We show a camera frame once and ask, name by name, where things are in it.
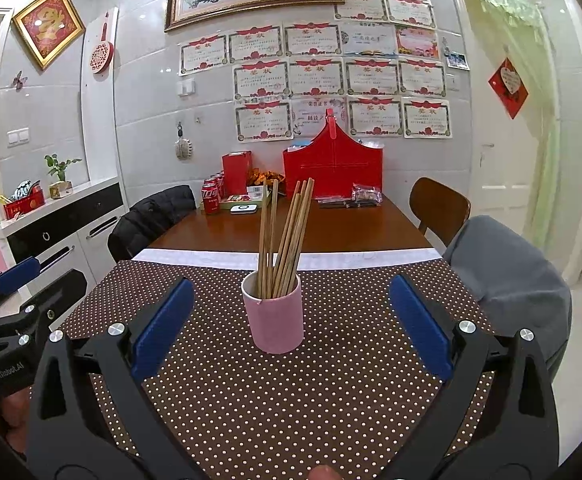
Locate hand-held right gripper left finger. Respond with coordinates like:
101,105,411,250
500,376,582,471
25,276,207,480

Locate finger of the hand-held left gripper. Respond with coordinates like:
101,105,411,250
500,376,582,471
14,268,88,341
0,256,42,321

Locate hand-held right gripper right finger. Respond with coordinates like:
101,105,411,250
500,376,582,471
388,274,562,480

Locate pink cup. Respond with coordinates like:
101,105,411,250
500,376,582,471
241,270,304,355

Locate bundle of wooden chopsticks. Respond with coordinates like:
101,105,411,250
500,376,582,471
256,177,316,300

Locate person's left hand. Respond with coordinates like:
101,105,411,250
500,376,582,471
0,387,31,461

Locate red tissue box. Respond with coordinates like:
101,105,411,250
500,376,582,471
2,195,46,221

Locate white sideboard cabinet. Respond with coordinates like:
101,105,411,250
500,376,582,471
0,176,124,291

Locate black white patterned pouch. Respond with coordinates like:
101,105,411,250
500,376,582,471
10,179,42,203

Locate potted green plant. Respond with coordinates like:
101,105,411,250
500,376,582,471
44,154,83,200

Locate grey garment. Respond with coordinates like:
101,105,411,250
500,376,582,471
442,215,573,378

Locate black jacket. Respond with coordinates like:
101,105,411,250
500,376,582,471
108,185,197,263

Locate brown wooden chair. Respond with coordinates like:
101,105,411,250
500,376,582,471
409,177,472,248

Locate row of red soda cans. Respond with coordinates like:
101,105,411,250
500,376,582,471
201,172,225,216

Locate brown polka dot tablecloth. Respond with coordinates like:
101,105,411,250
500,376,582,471
58,258,499,480

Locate red upright box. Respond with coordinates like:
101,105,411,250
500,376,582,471
221,151,253,197

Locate white door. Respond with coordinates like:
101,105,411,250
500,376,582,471
463,0,539,211

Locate red gift bag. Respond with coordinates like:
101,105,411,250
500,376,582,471
282,108,384,200

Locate hanging grey charm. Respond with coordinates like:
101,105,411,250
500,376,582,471
173,121,193,161

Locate orange snack packets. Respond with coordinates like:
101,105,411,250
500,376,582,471
251,167,286,186

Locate green curtain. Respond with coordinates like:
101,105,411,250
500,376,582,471
453,0,562,251

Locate gold framed red picture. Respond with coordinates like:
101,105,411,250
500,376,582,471
11,0,85,71

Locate red diamond door ornament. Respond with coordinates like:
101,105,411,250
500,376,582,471
488,57,529,120

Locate red round wall ornament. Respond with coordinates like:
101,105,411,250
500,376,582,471
90,10,114,75

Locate small wall photo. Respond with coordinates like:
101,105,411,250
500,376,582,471
445,50,472,71

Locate wall of award certificates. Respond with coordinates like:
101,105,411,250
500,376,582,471
178,0,452,142

